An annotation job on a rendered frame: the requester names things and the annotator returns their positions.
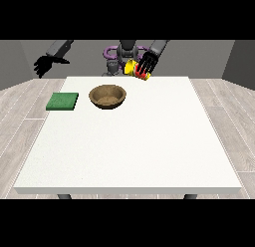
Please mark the yellow cup with melon print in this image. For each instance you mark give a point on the yellow cup with melon print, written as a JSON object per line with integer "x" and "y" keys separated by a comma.
{"x": 130, "y": 68}

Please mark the grey robot trunk purple rings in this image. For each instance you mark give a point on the grey robot trunk purple rings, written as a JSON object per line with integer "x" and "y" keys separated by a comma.
{"x": 125, "y": 52}

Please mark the dark table leg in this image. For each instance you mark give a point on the dark table leg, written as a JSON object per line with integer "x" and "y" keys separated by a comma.
{"x": 190, "y": 196}
{"x": 64, "y": 196}

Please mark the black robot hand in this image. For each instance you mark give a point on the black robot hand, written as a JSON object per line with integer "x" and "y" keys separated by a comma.
{"x": 148, "y": 62}
{"x": 44, "y": 64}

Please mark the brown wooden bowl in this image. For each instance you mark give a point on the brown wooden bowl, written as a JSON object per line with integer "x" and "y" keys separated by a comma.
{"x": 108, "y": 96}

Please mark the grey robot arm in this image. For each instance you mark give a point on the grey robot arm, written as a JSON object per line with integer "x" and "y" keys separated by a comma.
{"x": 58, "y": 47}
{"x": 158, "y": 46}

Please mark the green square pad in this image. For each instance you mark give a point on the green square pad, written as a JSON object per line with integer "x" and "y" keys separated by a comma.
{"x": 62, "y": 101}

